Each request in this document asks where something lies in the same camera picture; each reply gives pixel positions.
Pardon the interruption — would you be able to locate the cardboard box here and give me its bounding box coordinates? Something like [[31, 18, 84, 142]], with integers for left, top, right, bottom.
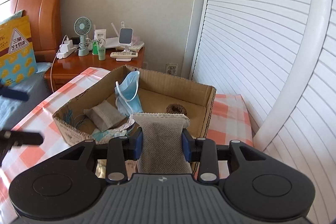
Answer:
[[52, 65, 216, 146]]

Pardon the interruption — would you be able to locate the brown hair scrunchie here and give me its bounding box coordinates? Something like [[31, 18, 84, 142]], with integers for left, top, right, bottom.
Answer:
[[166, 103, 187, 115]]

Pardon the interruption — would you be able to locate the blue grey bedding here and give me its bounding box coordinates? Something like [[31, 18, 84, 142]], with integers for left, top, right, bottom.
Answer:
[[0, 63, 51, 130]]

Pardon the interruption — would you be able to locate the pink checkered tablecloth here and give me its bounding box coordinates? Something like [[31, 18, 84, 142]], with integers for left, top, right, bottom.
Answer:
[[1, 67, 253, 223]]

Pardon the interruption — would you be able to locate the white remote control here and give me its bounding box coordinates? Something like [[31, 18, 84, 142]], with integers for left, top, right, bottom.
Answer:
[[110, 52, 138, 59]]

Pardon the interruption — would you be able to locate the phone on white stand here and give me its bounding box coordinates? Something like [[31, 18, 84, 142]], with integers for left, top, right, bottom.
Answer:
[[116, 22, 133, 62]]

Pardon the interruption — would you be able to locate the white louvered closet door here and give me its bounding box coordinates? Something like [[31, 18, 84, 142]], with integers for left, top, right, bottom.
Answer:
[[190, 0, 335, 223]]

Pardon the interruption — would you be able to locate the wooden headboard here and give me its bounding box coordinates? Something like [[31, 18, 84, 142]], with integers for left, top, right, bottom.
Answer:
[[1, 0, 62, 62]]

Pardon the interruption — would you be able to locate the white power strip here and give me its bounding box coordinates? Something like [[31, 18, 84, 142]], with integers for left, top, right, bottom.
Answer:
[[56, 40, 77, 59]]

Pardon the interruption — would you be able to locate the green lighter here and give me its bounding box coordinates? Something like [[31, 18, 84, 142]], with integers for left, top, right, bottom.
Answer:
[[91, 40, 98, 55]]

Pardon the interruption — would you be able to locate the blue face mask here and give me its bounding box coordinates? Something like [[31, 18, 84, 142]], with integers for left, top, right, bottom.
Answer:
[[114, 71, 143, 117]]

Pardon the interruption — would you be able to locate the wall power outlet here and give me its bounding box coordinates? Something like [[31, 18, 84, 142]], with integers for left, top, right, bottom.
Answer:
[[165, 64, 178, 76]]

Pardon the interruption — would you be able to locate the wooden nightstand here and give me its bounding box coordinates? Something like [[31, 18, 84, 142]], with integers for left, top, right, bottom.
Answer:
[[45, 48, 145, 91]]

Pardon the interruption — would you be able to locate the grey fabric pouch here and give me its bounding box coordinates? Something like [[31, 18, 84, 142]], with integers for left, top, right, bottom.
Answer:
[[133, 113, 192, 174], [83, 100, 126, 131]]

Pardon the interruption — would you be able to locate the white labelled box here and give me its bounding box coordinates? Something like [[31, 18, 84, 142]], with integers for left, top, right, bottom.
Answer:
[[94, 29, 106, 41]]

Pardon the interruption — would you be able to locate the yellow blue printed bag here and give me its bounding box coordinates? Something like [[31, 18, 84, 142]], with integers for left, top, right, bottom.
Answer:
[[0, 10, 37, 86]]

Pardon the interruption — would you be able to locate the green handheld fan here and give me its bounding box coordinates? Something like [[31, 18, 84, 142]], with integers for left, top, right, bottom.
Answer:
[[73, 16, 92, 57]]

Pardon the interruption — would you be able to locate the green tube bottle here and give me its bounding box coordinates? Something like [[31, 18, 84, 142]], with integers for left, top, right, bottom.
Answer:
[[97, 38, 105, 61]]

